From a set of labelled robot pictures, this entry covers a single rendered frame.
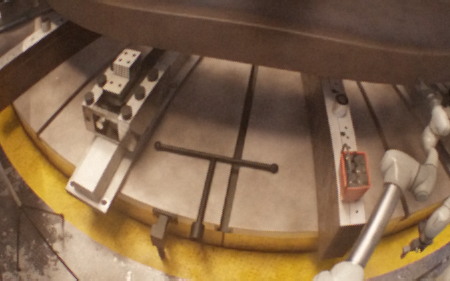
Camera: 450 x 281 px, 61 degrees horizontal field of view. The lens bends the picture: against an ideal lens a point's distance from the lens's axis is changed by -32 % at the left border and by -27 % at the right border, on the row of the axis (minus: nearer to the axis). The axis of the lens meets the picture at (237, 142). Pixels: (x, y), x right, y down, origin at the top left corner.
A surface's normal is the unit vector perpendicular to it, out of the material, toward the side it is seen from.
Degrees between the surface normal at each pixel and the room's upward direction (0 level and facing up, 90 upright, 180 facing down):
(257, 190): 0
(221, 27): 90
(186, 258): 0
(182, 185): 0
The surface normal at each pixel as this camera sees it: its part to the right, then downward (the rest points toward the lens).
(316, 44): -0.04, 0.78
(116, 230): 0.07, -0.62
